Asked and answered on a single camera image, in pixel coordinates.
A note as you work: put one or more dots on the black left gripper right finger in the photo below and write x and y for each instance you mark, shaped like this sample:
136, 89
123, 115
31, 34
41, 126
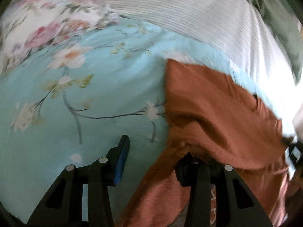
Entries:
236, 205

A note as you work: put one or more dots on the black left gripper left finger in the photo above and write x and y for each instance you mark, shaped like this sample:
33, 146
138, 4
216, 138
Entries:
79, 196

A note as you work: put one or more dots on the rust orange knit sweater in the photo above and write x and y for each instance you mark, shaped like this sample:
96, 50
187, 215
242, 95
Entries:
211, 117

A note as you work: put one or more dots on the light blue floral bedsheet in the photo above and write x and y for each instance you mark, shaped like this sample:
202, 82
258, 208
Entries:
70, 103

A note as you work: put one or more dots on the green blanket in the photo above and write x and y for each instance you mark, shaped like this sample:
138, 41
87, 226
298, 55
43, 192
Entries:
279, 17

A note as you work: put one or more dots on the white striped duvet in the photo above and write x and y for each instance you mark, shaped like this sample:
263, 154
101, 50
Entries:
236, 28

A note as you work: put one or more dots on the white floral pillow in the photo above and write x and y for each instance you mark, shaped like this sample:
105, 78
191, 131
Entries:
30, 25

